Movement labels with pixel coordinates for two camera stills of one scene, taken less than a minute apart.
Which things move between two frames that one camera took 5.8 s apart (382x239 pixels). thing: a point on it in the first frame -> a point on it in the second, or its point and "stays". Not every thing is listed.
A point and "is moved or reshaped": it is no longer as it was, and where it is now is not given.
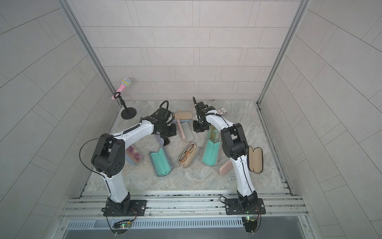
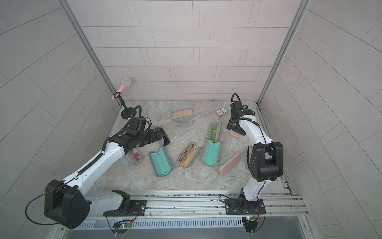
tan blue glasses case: (183, 117) stays
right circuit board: (250, 223) stays
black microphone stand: (129, 112) stays
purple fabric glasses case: (160, 140) stays
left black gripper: (173, 133) -> (153, 137)
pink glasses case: (185, 131) is moved or reshaped
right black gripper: (197, 127) -> (231, 124)
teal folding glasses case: (211, 153) stays
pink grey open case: (224, 166) stays
